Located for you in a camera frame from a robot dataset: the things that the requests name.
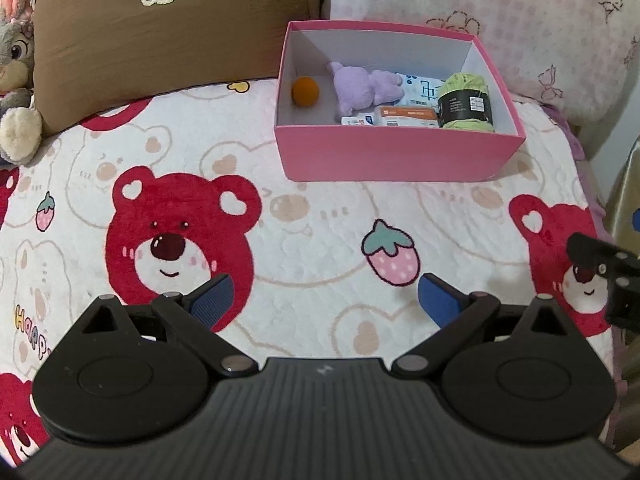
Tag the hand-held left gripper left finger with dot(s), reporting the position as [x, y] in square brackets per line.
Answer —
[215, 302]

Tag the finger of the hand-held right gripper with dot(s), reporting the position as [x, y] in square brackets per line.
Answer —
[600, 255]

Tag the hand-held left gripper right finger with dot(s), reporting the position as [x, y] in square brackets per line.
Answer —
[439, 302]

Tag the pink cardboard box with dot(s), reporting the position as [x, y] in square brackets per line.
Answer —
[390, 155]

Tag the clear plastic box orange label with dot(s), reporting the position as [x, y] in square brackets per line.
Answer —
[407, 115]

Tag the small white tissue packet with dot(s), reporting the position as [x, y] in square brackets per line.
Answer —
[357, 120]

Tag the blue wet wipes pack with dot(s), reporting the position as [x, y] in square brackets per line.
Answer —
[422, 90]

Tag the green yarn ball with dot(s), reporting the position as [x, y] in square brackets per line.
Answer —
[465, 87]

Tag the orange makeup sponge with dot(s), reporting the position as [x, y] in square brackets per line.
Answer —
[305, 91]

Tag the purple plush toy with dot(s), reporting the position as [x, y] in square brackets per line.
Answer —
[357, 87]

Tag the gold satin curtain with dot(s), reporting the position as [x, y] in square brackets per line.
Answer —
[625, 195]

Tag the pink checked pillow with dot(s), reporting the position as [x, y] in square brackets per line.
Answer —
[525, 10]

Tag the brown embroidered pillow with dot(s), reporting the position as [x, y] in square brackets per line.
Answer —
[175, 45]

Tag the grey rabbit plush toy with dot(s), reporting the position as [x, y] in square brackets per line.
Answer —
[15, 60]

